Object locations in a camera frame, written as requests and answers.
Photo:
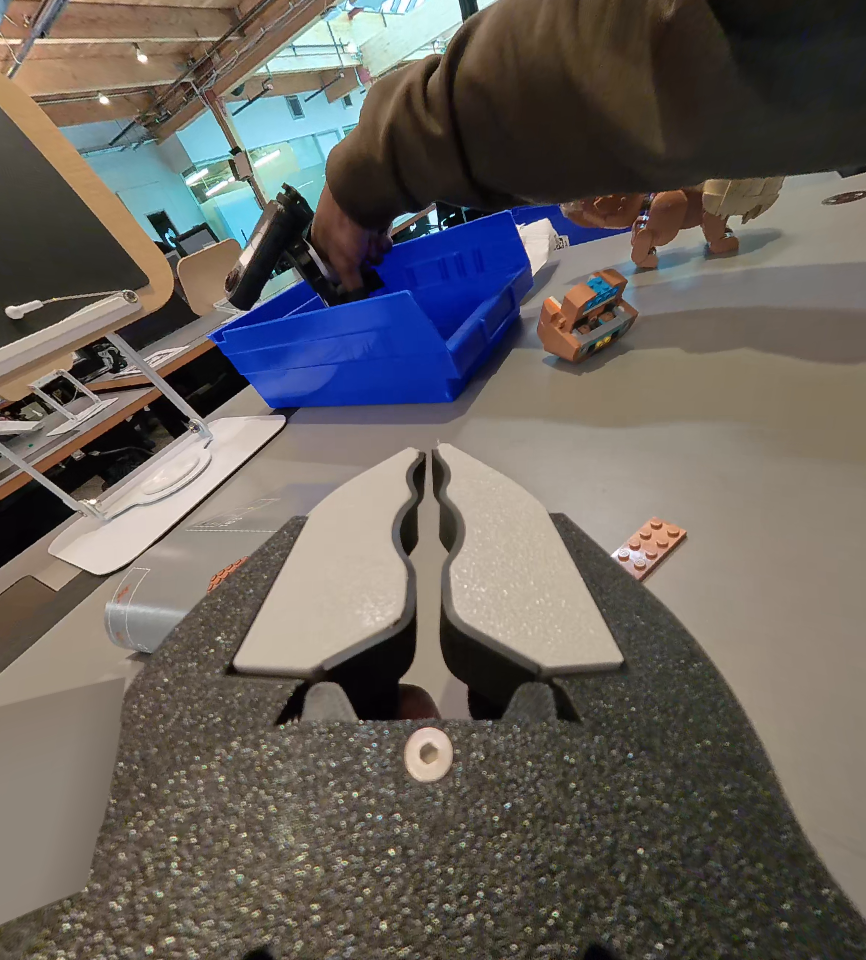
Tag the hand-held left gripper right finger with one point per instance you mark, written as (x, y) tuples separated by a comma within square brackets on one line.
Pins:
[(523, 592)]

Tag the brown tan brick dinosaur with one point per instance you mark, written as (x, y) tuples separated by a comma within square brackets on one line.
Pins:
[(672, 217)]

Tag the black desk grommet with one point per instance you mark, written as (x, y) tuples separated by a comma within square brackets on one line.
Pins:
[(846, 198)]

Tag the grey desk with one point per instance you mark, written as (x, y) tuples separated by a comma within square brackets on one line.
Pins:
[(740, 450)]

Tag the wooden office desk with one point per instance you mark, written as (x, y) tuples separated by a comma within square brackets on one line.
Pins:
[(65, 442)]

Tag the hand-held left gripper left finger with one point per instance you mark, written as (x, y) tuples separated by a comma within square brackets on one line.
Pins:
[(328, 592)]

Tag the white paper sheet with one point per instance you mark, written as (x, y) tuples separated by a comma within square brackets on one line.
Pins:
[(538, 244)]

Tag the black wood-rimmed panel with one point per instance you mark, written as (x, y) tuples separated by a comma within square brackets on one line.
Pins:
[(28, 225)]

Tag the person's right hand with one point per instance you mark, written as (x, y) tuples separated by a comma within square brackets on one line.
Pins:
[(343, 240)]

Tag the brown toy brick model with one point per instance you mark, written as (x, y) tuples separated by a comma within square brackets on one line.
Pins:
[(575, 330)]

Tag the brown long plate brick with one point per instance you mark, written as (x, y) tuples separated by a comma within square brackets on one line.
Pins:
[(654, 544)]

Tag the person's right forearm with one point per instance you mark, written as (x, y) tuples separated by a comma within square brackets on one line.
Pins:
[(590, 97)]

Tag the blue plastic bin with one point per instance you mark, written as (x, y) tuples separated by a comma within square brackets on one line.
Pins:
[(343, 360), (545, 214)]

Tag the grey instruction booklet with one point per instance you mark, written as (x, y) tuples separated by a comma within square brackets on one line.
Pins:
[(163, 570)]

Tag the small wooden panel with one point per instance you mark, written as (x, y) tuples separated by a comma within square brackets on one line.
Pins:
[(208, 274)]

